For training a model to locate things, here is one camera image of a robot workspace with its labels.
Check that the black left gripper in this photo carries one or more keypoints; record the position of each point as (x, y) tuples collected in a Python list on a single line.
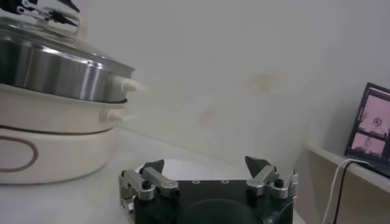
[(9, 4)]

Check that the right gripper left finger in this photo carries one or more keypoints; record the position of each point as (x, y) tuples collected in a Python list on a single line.
[(158, 182)]

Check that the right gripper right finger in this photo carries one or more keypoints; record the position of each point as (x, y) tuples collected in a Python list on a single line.
[(265, 179)]

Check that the round glass pot lid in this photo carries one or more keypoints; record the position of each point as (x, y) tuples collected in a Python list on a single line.
[(55, 38)]

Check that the stainless steel steamer basket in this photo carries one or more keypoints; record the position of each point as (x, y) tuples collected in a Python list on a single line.
[(45, 70)]

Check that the white side desk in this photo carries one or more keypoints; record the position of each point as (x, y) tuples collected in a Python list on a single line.
[(310, 182)]

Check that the round white plate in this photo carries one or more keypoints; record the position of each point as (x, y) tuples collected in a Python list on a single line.
[(207, 170)]

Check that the cream electric cooker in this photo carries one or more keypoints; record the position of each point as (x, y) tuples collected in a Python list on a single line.
[(61, 152)]

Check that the black open laptop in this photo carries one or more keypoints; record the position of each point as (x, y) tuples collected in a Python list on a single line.
[(371, 128)]

